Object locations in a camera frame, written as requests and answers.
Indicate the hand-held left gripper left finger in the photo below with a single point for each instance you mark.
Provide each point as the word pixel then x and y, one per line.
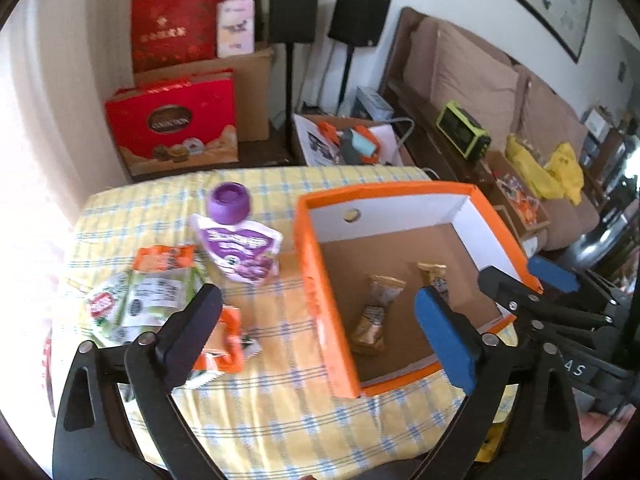
pixel 190 330

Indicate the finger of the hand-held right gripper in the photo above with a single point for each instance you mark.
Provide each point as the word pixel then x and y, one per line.
pixel 505 290
pixel 552 272

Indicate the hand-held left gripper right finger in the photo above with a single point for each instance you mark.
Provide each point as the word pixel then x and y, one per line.
pixel 445 335

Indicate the orange snack packet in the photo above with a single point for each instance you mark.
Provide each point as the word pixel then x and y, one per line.
pixel 227 342
pixel 165 257

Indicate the green packet with white label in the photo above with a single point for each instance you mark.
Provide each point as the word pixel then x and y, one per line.
pixel 155 292

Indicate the green white seaweed packet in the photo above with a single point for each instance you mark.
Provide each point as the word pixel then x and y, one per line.
pixel 102 310

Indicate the orange cardboard box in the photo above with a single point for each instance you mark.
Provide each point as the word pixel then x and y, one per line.
pixel 320 280

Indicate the gold wrapped candy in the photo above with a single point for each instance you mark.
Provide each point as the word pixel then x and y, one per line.
pixel 375 320
pixel 434 274

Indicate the cardboard box of candies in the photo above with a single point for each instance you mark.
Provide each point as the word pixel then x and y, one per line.
pixel 520 197

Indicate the purple capped drink pouch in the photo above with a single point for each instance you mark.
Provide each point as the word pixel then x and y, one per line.
pixel 235 245

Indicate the yellow plastic bag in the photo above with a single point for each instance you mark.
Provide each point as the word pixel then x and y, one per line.
pixel 565 170

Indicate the yellow checked tablecloth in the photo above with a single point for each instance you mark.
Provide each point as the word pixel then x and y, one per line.
pixel 280 410

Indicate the cluttered wooden shelf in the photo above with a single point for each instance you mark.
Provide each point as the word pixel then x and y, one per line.
pixel 605 135

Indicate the green black radio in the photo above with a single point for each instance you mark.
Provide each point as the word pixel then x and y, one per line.
pixel 462 130

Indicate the brown sofa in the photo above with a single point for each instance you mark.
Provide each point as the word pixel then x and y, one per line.
pixel 425 125

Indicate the orange teal device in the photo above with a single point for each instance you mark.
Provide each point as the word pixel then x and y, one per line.
pixel 357 142

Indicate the large tan cushion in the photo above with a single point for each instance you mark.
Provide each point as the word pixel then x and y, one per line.
pixel 472 75

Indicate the open cardboard box with flaps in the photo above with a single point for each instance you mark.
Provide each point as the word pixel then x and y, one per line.
pixel 315 142

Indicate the red gift box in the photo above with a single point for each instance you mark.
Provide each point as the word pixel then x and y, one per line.
pixel 170 105

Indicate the white grey appliance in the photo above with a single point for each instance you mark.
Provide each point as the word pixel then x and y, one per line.
pixel 372 102

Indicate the large brown cardboard box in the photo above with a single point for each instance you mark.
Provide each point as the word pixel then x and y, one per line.
pixel 252 95

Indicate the red gift bag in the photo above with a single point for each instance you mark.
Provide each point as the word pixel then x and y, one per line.
pixel 175 45

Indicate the black speaker on stand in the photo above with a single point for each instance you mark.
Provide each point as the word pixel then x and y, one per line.
pixel 294 7
pixel 359 15

